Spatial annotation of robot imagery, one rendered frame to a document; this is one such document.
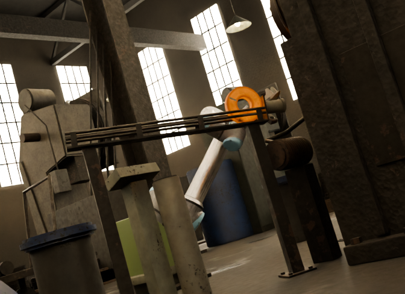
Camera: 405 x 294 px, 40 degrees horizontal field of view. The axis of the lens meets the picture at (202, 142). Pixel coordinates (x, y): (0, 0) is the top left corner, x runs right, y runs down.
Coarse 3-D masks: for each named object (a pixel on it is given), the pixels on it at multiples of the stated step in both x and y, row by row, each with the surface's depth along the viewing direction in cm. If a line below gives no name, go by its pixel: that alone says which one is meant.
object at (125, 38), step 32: (96, 0) 581; (0, 32) 1090; (32, 32) 1146; (64, 32) 1210; (128, 32) 570; (160, 32) 1448; (128, 64) 555; (128, 96) 562; (128, 160) 556; (160, 160) 546
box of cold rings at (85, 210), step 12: (180, 180) 591; (108, 192) 521; (120, 192) 530; (72, 204) 538; (84, 204) 524; (120, 204) 526; (48, 216) 569; (60, 216) 554; (72, 216) 540; (84, 216) 526; (96, 216) 513; (120, 216) 522; (96, 240) 516; (108, 252) 506; (108, 264) 507
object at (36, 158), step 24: (24, 96) 792; (48, 96) 806; (96, 96) 827; (24, 120) 786; (48, 120) 755; (72, 120) 764; (96, 120) 807; (24, 144) 789; (48, 144) 758; (24, 168) 790; (48, 168) 761; (72, 168) 757; (48, 192) 764; (72, 192) 788
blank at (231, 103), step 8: (240, 88) 225; (248, 88) 226; (232, 96) 223; (240, 96) 224; (248, 96) 225; (256, 96) 226; (232, 104) 222; (256, 104) 225; (240, 112) 223; (248, 112) 224; (240, 120) 222; (248, 120) 223
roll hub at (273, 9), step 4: (272, 0) 255; (272, 4) 254; (272, 8) 254; (272, 12) 254; (276, 12) 252; (272, 16) 254; (276, 16) 253; (276, 20) 253; (280, 20) 252; (276, 24) 254; (280, 24) 253; (280, 28) 254; (284, 28) 253; (280, 32) 255; (284, 32) 254; (284, 36) 256; (288, 36) 255
